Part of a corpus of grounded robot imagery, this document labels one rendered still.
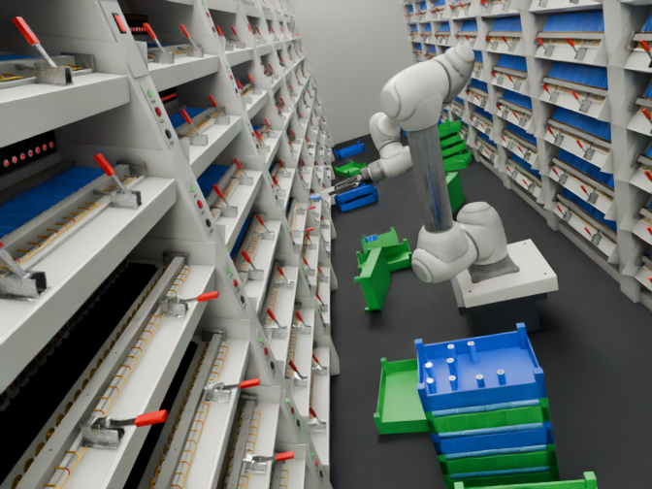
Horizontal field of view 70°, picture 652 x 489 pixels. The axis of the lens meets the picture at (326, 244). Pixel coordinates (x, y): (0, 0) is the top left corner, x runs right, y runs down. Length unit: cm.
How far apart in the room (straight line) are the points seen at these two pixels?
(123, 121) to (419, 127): 89
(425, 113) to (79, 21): 95
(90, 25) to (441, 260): 124
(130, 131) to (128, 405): 49
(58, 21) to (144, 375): 59
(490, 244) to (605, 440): 70
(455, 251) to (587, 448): 70
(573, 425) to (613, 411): 13
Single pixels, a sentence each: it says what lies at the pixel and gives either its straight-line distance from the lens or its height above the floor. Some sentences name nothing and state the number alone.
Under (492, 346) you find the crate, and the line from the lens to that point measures 143.
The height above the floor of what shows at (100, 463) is 91.
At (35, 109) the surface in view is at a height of 127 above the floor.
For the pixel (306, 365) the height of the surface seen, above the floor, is 34.
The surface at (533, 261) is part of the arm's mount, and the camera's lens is 195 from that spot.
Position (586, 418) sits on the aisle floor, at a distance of 170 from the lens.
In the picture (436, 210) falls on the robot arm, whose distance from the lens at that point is 163.
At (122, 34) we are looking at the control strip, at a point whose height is 135.
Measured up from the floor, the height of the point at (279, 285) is 55.
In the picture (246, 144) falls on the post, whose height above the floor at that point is 101.
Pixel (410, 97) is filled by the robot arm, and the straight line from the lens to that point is 145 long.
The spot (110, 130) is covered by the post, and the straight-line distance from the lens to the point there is 94.
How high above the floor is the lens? 125
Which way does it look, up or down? 23 degrees down
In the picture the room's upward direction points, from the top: 19 degrees counter-clockwise
